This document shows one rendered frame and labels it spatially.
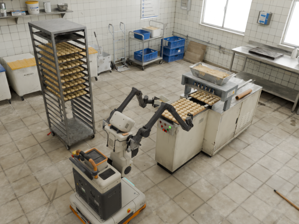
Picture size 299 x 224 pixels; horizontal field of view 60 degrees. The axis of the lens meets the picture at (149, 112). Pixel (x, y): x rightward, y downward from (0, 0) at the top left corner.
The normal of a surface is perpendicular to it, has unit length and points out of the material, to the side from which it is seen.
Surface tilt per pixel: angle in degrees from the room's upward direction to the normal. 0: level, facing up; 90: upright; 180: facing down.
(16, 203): 0
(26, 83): 93
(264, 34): 90
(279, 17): 90
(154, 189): 0
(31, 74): 92
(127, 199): 1
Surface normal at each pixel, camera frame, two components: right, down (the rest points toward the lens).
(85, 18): 0.64, 0.42
